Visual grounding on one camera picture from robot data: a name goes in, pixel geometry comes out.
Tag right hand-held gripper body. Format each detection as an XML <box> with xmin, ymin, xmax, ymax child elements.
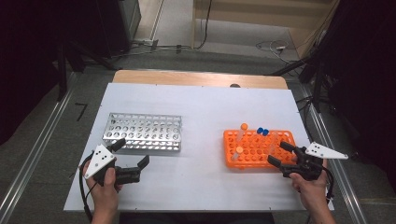
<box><xmin>279</xmin><ymin>142</ymin><xmax>349</xmax><ymax>182</ymax></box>

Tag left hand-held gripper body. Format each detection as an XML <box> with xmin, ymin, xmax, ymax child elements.
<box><xmin>83</xmin><ymin>144</ymin><xmax>142</xmax><ymax>187</ymax></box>

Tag orange test tube rack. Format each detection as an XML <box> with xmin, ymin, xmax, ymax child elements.
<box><xmin>222</xmin><ymin>129</ymin><xmax>298</xmax><ymax>171</ymax></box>

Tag metal test tube rack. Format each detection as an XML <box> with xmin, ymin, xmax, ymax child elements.
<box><xmin>102</xmin><ymin>112</ymin><xmax>183</xmax><ymax>153</ymax></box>

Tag person's right hand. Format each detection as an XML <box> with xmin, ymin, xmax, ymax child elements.
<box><xmin>289</xmin><ymin>158</ymin><xmax>331</xmax><ymax>203</ymax></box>

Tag person's left hand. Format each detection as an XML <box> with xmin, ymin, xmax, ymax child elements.
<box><xmin>81</xmin><ymin>162</ymin><xmax>124</xmax><ymax>203</ymax></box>

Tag black metal stand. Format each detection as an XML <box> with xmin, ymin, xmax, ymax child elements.
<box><xmin>270</xmin><ymin>46</ymin><xmax>331</xmax><ymax>113</ymax></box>
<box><xmin>55</xmin><ymin>40</ymin><xmax>120</xmax><ymax>102</ymax></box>

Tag person's dark clothing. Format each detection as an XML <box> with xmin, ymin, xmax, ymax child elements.
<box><xmin>118</xmin><ymin>212</ymin><xmax>275</xmax><ymax>224</ymax></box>

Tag white board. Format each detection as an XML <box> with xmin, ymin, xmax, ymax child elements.
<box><xmin>64</xmin><ymin>82</ymin><xmax>334</xmax><ymax>213</ymax></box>

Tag wooden table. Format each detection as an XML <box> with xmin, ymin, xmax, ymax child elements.
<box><xmin>111</xmin><ymin>69</ymin><xmax>289</xmax><ymax>91</ymax></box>

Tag grey power strip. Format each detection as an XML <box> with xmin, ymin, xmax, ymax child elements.
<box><xmin>132</xmin><ymin>37</ymin><xmax>160</xmax><ymax>50</ymax></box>

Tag dark cabinet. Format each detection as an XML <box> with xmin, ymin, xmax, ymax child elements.
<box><xmin>96</xmin><ymin>0</ymin><xmax>142</xmax><ymax>59</ymax></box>

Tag aluminium floor rail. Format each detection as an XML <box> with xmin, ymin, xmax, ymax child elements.
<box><xmin>298</xmin><ymin>85</ymin><xmax>368</xmax><ymax>224</ymax></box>
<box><xmin>0</xmin><ymin>73</ymin><xmax>78</xmax><ymax>223</ymax></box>

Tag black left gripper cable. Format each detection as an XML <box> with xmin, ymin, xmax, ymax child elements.
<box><xmin>78</xmin><ymin>152</ymin><xmax>94</xmax><ymax>223</ymax></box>

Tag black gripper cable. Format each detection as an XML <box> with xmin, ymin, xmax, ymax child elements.
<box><xmin>321</xmin><ymin>166</ymin><xmax>336</xmax><ymax>203</ymax></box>
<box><xmin>78</xmin><ymin>152</ymin><xmax>94</xmax><ymax>223</ymax></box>

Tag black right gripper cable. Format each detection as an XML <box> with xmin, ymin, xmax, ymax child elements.
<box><xmin>321</xmin><ymin>166</ymin><xmax>336</xmax><ymax>203</ymax></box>

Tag white floor cable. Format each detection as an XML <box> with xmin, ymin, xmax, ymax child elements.
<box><xmin>255</xmin><ymin>39</ymin><xmax>292</xmax><ymax>63</ymax></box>

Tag black floor cable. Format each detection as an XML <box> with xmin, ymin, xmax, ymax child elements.
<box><xmin>130</xmin><ymin>0</ymin><xmax>213</xmax><ymax>52</ymax></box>

